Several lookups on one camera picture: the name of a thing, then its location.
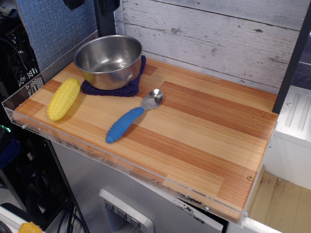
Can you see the stainless steel bowl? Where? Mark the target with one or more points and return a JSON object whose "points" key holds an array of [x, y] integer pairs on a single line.
{"points": [[109, 62]]}

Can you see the yellow plastic corn cob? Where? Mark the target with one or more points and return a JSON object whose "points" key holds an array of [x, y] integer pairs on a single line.
{"points": [[63, 99]]}

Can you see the black vertical post left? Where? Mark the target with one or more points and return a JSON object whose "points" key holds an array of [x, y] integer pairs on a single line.
{"points": [[105, 25]]}

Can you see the black plastic crate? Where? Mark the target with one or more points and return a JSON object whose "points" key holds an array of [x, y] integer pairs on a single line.
{"points": [[21, 57]]}

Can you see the black vertical post right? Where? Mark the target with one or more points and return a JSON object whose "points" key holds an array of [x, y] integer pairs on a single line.
{"points": [[293, 63]]}

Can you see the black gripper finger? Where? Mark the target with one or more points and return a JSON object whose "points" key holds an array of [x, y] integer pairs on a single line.
{"points": [[108, 6], [73, 4]]}

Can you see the yellow object at bottom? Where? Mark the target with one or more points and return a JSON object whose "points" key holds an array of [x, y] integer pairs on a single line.
{"points": [[29, 227]]}

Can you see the dark purple knitted cloth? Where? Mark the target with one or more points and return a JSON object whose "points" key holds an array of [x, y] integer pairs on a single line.
{"points": [[129, 90]]}

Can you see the blue handled metal spoon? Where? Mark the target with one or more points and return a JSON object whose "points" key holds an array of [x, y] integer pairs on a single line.
{"points": [[151, 101]]}

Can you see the stainless steel toy fridge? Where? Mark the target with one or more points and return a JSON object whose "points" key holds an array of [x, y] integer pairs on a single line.
{"points": [[87, 177]]}

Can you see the white plastic toy sink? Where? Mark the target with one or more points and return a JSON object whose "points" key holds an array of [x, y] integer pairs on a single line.
{"points": [[289, 152]]}

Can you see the blue fabric panel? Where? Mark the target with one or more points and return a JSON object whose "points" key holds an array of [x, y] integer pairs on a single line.
{"points": [[53, 29]]}

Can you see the black vertical post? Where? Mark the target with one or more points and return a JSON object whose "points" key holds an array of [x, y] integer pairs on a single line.
{"points": [[293, 63], [105, 25]]}

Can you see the clear acrylic tray guard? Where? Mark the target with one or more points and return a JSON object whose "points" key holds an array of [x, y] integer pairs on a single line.
{"points": [[204, 144]]}

